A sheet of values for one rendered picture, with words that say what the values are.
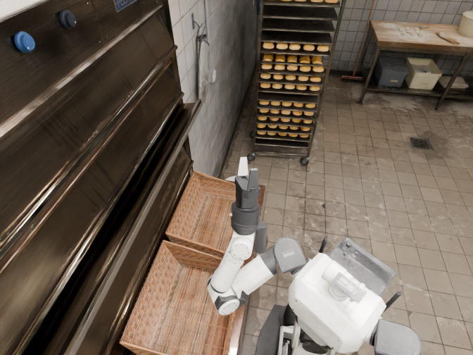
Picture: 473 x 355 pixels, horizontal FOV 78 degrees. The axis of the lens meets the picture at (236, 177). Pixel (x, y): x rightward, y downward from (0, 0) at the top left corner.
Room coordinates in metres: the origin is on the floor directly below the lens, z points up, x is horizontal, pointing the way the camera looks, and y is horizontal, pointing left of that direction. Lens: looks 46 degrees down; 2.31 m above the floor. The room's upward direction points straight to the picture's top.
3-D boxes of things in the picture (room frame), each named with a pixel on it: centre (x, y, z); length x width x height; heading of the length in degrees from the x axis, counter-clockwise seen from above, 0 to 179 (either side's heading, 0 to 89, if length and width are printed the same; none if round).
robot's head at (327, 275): (0.39, -0.31, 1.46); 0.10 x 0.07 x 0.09; 43
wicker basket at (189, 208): (1.19, 0.14, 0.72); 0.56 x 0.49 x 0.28; 168
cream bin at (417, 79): (4.04, -2.67, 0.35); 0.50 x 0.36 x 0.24; 170
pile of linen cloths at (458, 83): (3.94, -3.14, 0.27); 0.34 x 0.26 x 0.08; 85
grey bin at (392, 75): (4.12, -2.26, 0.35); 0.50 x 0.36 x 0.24; 169
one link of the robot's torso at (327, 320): (0.43, -0.36, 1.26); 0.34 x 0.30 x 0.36; 43
